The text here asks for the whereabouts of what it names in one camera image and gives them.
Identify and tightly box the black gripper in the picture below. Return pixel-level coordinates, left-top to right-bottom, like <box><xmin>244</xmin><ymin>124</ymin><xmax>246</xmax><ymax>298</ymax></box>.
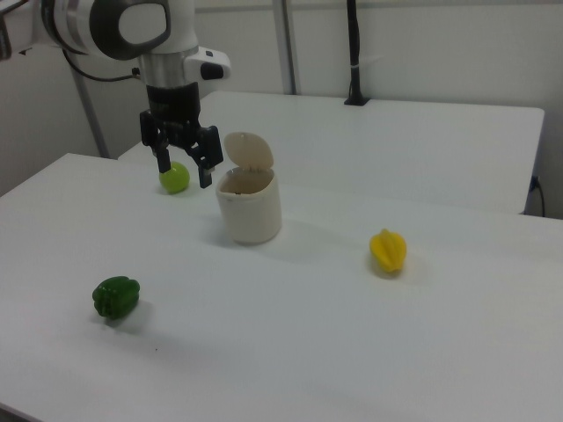
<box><xmin>139</xmin><ymin>83</ymin><xmax>223</xmax><ymax>190</ymax></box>

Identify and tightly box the light green toy apple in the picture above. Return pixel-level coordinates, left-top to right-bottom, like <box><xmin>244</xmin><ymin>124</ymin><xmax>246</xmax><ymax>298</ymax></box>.
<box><xmin>158</xmin><ymin>161</ymin><xmax>192</xmax><ymax>196</ymax></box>

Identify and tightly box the wooden spatula in cup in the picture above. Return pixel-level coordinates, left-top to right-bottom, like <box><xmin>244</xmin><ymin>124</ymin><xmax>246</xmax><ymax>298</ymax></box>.
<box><xmin>223</xmin><ymin>130</ymin><xmax>274</xmax><ymax>175</ymax></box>

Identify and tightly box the cream ceramic cup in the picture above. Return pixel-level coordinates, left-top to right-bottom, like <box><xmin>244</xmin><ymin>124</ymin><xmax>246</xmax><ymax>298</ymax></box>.
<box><xmin>215</xmin><ymin>169</ymin><xmax>283</xmax><ymax>245</ymax></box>

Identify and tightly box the dark green toy bell pepper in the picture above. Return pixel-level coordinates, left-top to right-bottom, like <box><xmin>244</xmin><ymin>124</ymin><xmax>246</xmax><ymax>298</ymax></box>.
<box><xmin>91</xmin><ymin>275</ymin><xmax>142</xmax><ymax>321</ymax></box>

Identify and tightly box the black pole with base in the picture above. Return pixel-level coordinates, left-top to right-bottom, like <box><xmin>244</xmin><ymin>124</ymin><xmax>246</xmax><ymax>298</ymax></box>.
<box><xmin>343</xmin><ymin>0</ymin><xmax>370</xmax><ymax>106</ymax></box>

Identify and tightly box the yellow toy starfruit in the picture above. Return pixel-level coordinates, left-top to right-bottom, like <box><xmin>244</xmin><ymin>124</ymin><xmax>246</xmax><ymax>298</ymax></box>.
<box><xmin>369</xmin><ymin>228</ymin><xmax>408</xmax><ymax>277</ymax></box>

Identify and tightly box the grey metal frame post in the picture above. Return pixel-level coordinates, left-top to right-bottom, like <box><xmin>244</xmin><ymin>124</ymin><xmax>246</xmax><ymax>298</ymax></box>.
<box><xmin>71</xmin><ymin>64</ymin><xmax>110</xmax><ymax>158</ymax></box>
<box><xmin>271</xmin><ymin>0</ymin><xmax>301</xmax><ymax>95</ymax></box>

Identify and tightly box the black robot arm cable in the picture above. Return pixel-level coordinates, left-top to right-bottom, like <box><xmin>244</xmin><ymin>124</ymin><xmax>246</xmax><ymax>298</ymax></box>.
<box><xmin>61</xmin><ymin>47</ymin><xmax>144</xmax><ymax>84</ymax></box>

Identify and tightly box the black cable along pole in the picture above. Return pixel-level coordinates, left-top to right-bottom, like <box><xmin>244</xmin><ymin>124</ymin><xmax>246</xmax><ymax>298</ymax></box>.
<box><xmin>353</xmin><ymin>17</ymin><xmax>366</xmax><ymax>96</ymax></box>

